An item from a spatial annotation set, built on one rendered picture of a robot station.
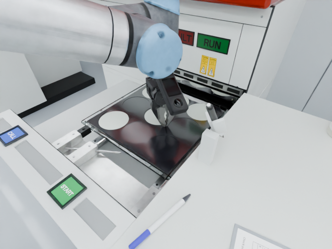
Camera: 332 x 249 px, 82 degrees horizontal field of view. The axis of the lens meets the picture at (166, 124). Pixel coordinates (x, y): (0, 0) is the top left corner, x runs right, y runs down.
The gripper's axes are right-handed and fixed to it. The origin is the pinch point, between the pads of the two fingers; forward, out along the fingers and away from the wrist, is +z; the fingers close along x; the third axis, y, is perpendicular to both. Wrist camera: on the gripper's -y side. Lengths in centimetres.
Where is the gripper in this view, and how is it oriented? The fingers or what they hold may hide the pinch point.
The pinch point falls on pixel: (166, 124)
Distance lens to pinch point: 61.5
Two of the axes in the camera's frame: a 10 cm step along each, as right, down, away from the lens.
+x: -9.2, 2.6, -3.0
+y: -3.9, -6.1, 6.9
